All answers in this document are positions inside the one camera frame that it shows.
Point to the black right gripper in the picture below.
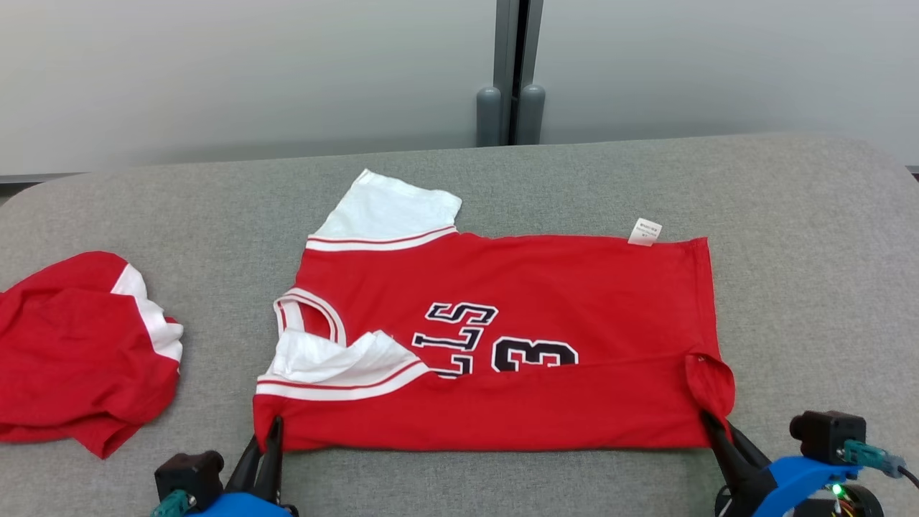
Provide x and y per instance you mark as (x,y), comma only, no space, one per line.
(739,506)

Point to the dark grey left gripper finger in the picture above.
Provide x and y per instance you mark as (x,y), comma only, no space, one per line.
(244,470)
(273,459)

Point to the red shorts with white stripes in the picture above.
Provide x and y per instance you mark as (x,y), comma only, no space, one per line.
(72,345)

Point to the red basketball jersey white sleeves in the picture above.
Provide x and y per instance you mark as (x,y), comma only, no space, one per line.
(538,273)

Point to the blue left camera mount plate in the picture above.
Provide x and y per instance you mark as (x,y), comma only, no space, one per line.
(237,506)

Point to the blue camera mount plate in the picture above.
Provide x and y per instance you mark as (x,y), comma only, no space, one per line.
(237,506)
(797,477)

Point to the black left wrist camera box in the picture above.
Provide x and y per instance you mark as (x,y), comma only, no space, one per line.
(190,477)

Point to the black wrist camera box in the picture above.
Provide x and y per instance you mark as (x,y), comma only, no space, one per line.
(826,434)
(190,477)

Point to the blue right camera mount plate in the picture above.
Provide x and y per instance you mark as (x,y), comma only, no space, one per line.
(797,477)

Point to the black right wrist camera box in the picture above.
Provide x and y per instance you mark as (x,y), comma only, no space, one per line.
(826,434)

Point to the grey metal partition post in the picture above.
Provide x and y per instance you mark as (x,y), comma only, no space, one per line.
(502,57)

